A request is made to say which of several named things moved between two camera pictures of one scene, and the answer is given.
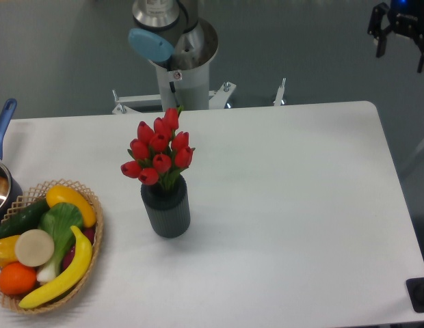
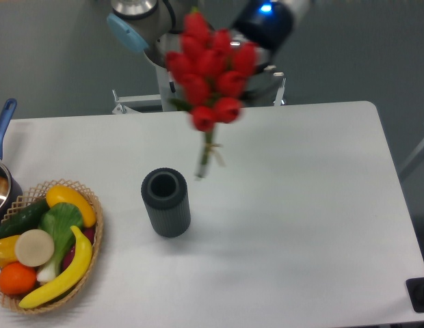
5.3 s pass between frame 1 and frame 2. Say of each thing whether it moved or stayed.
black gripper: moved
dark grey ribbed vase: stayed
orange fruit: stayed
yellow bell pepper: stayed
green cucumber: stayed
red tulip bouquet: moved
